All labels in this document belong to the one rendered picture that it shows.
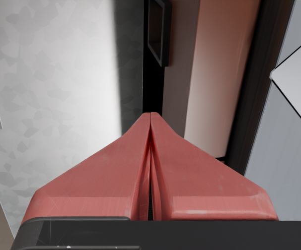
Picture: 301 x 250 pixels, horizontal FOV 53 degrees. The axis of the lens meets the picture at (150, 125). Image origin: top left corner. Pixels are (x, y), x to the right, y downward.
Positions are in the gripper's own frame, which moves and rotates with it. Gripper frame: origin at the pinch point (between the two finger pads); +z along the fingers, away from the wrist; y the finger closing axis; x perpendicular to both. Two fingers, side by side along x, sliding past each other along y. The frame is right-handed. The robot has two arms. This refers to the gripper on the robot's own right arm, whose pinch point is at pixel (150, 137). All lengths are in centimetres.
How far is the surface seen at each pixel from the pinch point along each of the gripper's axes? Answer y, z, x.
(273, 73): -7.6, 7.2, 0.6
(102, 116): 6.0, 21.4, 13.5
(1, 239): 71, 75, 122
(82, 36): 7.1, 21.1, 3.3
